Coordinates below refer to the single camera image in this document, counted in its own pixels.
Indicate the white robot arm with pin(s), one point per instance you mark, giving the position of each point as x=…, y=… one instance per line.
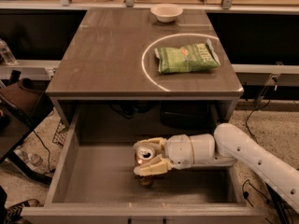
x=228, y=144

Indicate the clear plastic water bottle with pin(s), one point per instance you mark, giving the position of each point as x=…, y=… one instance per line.
x=6, y=53

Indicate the striped sneaker shoe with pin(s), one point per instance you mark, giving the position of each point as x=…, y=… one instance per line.
x=12, y=214

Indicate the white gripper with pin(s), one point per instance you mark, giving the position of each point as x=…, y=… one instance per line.
x=178, y=150

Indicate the green chip bag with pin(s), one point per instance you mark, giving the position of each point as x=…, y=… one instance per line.
x=188, y=58

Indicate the plastic bottle on floor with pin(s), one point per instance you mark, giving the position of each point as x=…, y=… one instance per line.
x=32, y=160

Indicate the black office chair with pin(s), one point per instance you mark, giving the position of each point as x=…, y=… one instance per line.
x=23, y=107

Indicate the grey open top drawer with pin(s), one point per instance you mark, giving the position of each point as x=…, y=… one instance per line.
x=94, y=181

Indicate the white bowl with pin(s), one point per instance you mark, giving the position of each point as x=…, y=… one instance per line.
x=166, y=12

